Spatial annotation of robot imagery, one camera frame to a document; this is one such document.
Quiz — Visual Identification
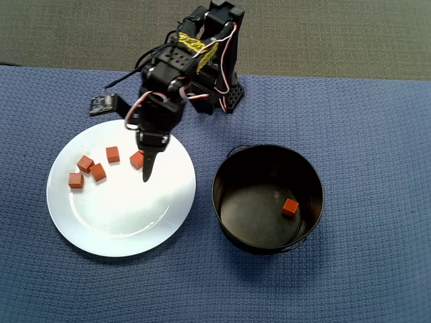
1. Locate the blue woven table cloth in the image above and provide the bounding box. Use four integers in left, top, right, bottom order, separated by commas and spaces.
0, 65, 431, 323

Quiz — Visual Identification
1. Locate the black metal bucket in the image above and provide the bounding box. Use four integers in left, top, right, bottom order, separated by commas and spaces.
211, 143, 325, 255

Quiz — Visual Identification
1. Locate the thin black camera cable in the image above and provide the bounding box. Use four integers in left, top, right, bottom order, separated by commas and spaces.
100, 30, 185, 95

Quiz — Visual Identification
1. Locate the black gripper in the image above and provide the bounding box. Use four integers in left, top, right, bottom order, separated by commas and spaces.
135, 89, 187, 184

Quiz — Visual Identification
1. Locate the white red gripper servo cable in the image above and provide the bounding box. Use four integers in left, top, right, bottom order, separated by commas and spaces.
123, 89, 169, 131

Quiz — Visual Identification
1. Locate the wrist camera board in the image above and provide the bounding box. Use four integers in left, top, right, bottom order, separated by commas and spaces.
89, 93, 131, 117

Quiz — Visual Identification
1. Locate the white round plate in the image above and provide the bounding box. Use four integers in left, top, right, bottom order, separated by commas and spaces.
46, 119, 197, 258

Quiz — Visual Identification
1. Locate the red cube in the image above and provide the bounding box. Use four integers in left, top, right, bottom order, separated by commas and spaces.
89, 162, 108, 182
281, 198, 300, 218
105, 145, 121, 164
67, 172, 85, 190
76, 154, 96, 174
129, 150, 145, 171

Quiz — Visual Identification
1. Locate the white red arm servo cable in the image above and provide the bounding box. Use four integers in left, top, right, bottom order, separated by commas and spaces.
181, 22, 240, 112

